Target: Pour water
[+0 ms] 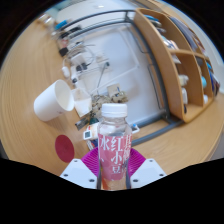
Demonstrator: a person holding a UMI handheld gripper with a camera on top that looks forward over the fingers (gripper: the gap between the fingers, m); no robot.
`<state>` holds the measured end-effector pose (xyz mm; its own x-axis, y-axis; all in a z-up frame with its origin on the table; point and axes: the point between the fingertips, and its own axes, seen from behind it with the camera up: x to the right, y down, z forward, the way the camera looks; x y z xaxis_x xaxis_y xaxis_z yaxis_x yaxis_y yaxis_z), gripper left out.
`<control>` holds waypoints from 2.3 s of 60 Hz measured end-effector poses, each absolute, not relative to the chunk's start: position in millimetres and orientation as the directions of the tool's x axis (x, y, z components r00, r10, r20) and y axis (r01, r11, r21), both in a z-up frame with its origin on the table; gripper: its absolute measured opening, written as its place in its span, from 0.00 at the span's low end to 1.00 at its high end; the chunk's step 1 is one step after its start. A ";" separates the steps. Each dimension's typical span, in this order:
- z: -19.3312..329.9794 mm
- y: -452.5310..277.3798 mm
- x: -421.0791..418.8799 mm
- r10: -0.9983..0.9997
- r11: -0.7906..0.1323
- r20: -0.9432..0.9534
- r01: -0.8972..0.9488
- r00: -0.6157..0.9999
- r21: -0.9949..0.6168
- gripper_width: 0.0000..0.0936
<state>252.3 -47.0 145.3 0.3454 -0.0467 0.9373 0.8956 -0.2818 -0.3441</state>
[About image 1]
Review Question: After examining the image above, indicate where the grey metal desk frame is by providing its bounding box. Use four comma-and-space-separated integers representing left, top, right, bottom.
61, 9, 184, 148

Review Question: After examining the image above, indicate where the white power strip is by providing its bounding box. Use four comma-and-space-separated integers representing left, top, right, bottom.
70, 53, 88, 72

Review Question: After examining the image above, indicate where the small blue bottle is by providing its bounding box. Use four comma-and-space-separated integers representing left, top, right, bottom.
54, 20, 69, 30

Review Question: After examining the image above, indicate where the blue wash bottle white nozzle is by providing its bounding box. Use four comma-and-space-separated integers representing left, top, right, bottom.
128, 123, 140, 134

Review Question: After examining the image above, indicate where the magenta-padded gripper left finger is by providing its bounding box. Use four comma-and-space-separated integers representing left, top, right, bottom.
59, 147, 100, 190

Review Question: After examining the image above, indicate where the white paper cup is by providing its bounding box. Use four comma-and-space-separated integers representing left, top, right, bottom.
33, 79, 75, 122

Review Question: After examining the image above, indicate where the flat round red coaster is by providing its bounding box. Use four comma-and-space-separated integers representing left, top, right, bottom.
54, 134, 76, 163

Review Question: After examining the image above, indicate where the clear bottle with pink label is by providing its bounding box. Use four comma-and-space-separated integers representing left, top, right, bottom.
97, 103, 133, 192

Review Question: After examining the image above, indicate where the small white desk thermometer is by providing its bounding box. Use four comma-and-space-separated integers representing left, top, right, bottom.
83, 129, 93, 140

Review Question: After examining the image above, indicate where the wooden wardrobe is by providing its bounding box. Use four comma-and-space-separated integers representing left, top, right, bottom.
131, 93, 224, 176

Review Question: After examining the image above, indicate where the crumpled white tissue pack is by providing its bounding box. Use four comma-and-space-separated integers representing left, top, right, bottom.
71, 87, 93, 118

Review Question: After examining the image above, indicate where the wooden shelf unit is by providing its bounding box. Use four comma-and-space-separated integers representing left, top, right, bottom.
133, 8, 221, 124

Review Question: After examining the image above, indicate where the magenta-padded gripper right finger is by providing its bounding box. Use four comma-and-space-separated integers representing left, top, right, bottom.
126, 148, 167, 190

